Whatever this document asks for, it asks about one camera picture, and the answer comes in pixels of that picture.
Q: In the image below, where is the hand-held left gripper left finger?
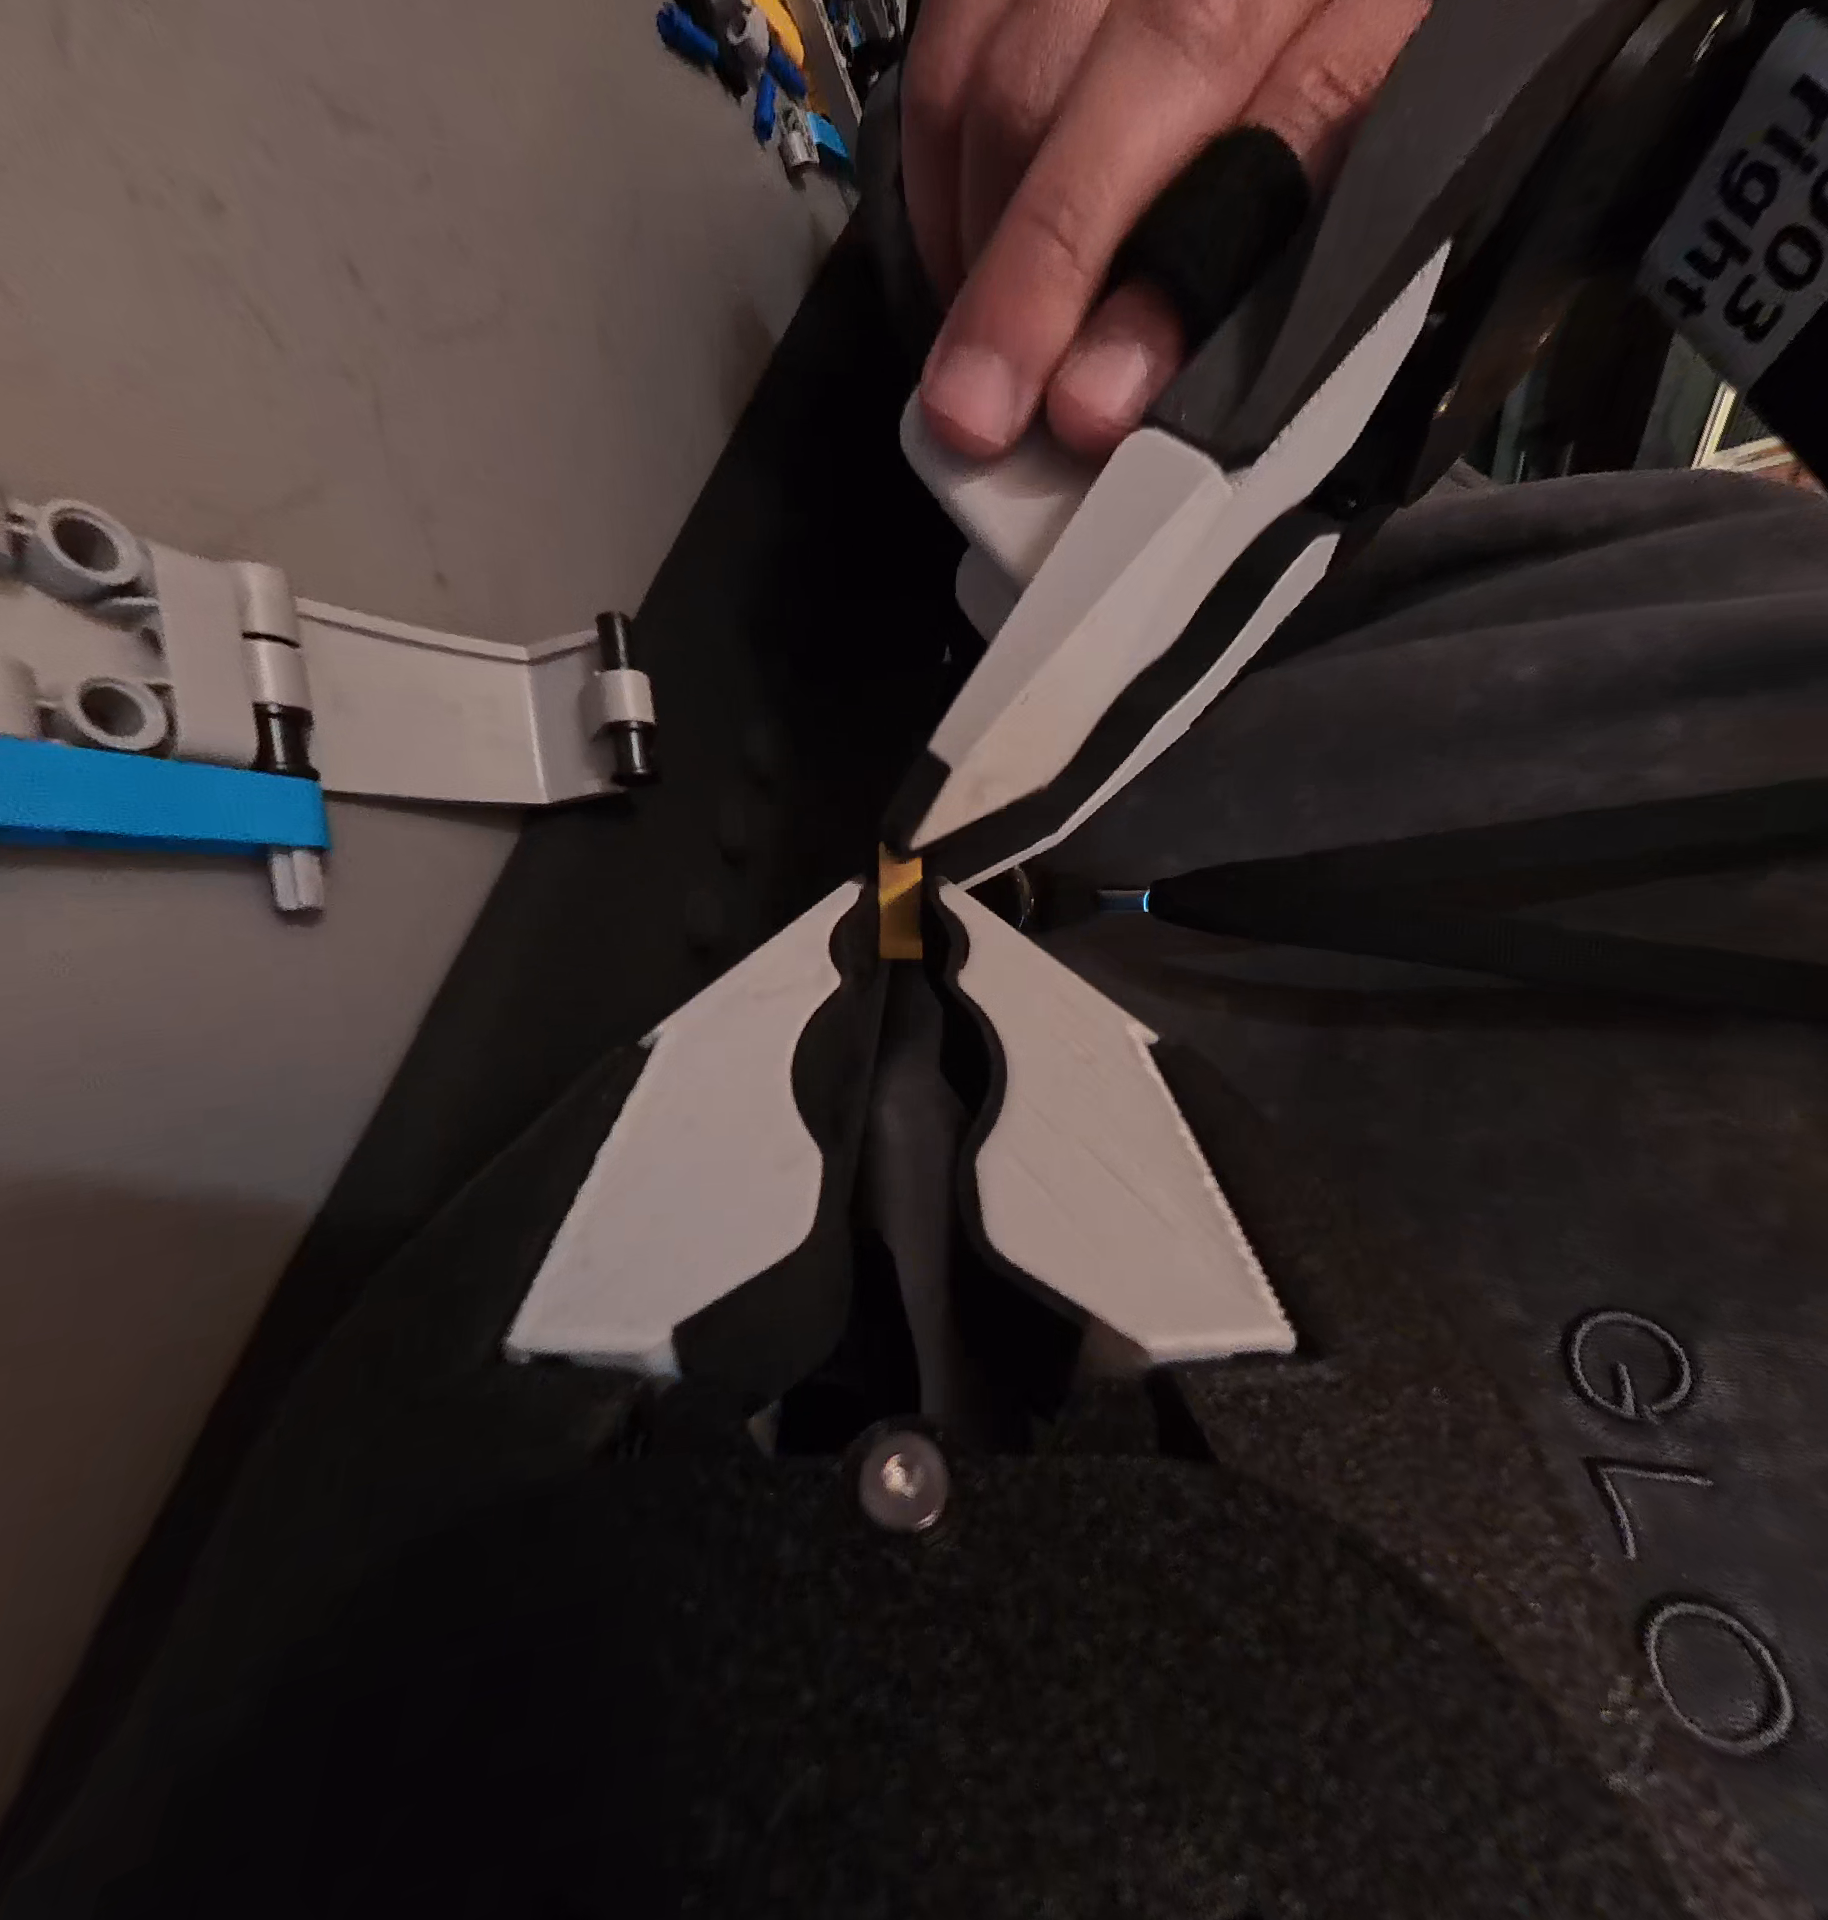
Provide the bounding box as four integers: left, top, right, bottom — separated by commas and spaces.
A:
503, 882, 875, 1382

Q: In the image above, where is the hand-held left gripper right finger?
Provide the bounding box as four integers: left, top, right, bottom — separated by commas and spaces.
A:
928, 876, 1298, 1369

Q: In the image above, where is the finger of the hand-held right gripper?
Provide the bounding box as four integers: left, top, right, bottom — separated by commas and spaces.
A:
1045, 531, 1344, 883
886, 241, 1459, 858

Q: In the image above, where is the grey toy panel assembly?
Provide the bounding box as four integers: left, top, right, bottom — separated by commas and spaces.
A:
0, 456, 661, 919

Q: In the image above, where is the blue toy beam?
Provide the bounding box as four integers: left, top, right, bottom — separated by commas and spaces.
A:
0, 724, 327, 869

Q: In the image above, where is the person's right hand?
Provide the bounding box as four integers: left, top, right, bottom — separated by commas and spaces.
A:
902, 0, 1435, 459

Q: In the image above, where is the pile of toy building pieces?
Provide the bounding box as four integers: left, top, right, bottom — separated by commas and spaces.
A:
655, 0, 866, 193

